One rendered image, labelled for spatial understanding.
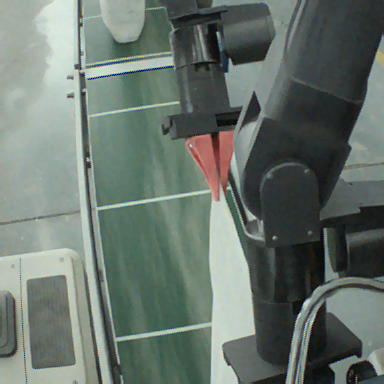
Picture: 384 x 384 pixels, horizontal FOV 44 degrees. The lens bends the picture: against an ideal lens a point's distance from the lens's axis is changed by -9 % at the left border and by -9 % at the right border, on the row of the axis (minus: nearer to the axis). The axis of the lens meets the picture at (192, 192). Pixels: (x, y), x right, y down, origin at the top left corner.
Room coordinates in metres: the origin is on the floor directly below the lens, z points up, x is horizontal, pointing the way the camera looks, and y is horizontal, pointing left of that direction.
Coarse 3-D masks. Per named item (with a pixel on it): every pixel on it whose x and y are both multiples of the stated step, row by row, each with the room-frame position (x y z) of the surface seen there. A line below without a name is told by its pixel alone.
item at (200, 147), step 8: (232, 120) 0.45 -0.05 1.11; (200, 136) 0.40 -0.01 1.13; (208, 136) 0.40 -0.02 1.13; (192, 144) 0.40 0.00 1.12; (200, 144) 0.39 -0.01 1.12; (208, 144) 0.39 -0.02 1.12; (192, 152) 0.42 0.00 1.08; (200, 152) 0.39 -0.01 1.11; (208, 152) 0.39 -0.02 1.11; (200, 160) 0.41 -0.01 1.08; (208, 160) 0.39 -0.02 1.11; (200, 168) 0.40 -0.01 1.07; (208, 168) 0.38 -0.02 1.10; (208, 176) 0.38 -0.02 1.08; (208, 184) 0.39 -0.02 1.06; (216, 184) 0.37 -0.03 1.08; (216, 192) 0.37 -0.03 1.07; (216, 200) 0.36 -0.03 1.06
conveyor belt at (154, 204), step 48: (96, 96) 1.43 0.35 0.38; (144, 96) 1.42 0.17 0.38; (96, 144) 1.17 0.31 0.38; (144, 144) 1.17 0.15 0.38; (96, 192) 0.97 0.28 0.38; (144, 192) 0.97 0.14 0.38; (192, 192) 0.97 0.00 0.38; (144, 240) 0.80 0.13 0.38; (192, 240) 0.80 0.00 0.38; (144, 288) 0.64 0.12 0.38; (192, 288) 0.65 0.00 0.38; (144, 336) 0.51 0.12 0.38; (192, 336) 0.51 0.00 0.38
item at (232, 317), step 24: (216, 216) 0.38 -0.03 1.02; (216, 240) 0.37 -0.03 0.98; (240, 240) 0.30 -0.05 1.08; (216, 264) 0.36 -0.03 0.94; (240, 264) 0.28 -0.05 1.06; (216, 288) 0.35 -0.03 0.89; (240, 288) 0.27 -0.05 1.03; (216, 312) 0.32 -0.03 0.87; (240, 312) 0.26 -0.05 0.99; (216, 336) 0.29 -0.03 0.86; (240, 336) 0.25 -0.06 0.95; (216, 360) 0.25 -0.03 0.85
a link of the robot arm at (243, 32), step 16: (176, 0) 0.51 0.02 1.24; (192, 0) 0.51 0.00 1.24; (176, 16) 0.50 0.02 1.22; (192, 16) 0.51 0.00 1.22; (208, 16) 0.52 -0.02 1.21; (224, 16) 0.51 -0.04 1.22; (240, 16) 0.51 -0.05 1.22; (256, 16) 0.50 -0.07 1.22; (224, 32) 0.49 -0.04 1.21; (240, 32) 0.48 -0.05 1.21; (256, 32) 0.48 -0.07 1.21; (272, 32) 0.48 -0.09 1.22; (240, 48) 0.47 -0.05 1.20; (256, 48) 0.47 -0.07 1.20; (240, 64) 0.48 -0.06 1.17
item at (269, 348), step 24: (264, 312) 0.16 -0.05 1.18; (288, 312) 0.16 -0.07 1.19; (264, 336) 0.15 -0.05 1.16; (288, 336) 0.15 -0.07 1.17; (312, 336) 0.15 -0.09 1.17; (336, 336) 0.16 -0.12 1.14; (240, 360) 0.14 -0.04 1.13; (264, 360) 0.14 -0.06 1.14; (288, 360) 0.13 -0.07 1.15; (312, 360) 0.13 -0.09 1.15; (336, 360) 0.13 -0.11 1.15
